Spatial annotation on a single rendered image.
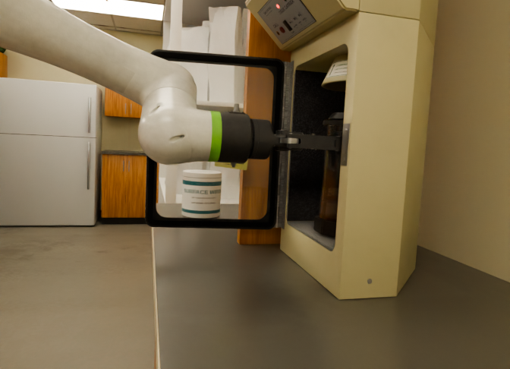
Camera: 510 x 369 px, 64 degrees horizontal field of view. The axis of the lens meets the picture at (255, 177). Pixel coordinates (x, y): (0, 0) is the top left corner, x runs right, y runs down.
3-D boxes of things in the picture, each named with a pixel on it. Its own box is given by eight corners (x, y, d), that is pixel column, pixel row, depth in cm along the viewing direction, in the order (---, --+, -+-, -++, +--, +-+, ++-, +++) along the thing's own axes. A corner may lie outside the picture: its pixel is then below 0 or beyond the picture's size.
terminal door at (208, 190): (275, 229, 97) (284, 58, 94) (144, 227, 93) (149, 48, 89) (275, 228, 98) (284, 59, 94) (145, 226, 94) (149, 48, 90)
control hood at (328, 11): (291, 52, 95) (293, 7, 94) (360, 11, 64) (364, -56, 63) (242, 46, 92) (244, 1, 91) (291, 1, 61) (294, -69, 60)
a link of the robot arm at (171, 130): (136, 176, 71) (136, 128, 63) (139, 129, 79) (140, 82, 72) (215, 179, 75) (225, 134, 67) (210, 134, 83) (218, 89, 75)
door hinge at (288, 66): (281, 227, 99) (290, 62, 95) (284, 229, 96) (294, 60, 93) (275, 227, 98) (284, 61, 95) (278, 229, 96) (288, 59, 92)
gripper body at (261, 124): (254, 117, 71) (303, 121, 74) (243, 119, 80) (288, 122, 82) (252, 159, 72) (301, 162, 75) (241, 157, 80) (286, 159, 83)
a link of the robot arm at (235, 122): (212, 165, 79) (220, 168, 70) (215, 104, 78) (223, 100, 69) (242, 165, 81) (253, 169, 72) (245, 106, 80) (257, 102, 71)
